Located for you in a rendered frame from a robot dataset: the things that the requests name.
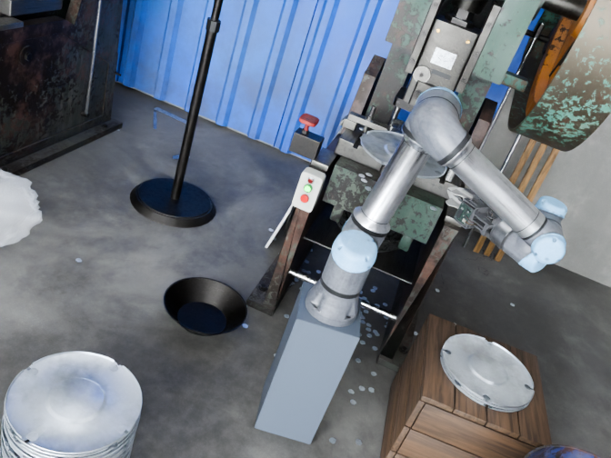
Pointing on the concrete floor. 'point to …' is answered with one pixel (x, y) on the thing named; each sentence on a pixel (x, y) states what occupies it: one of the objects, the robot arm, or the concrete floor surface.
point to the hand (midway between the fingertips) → (452, 191)
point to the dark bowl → (205, 306)
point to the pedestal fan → (165, 200)
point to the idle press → (55, 77)
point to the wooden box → (455, 407)
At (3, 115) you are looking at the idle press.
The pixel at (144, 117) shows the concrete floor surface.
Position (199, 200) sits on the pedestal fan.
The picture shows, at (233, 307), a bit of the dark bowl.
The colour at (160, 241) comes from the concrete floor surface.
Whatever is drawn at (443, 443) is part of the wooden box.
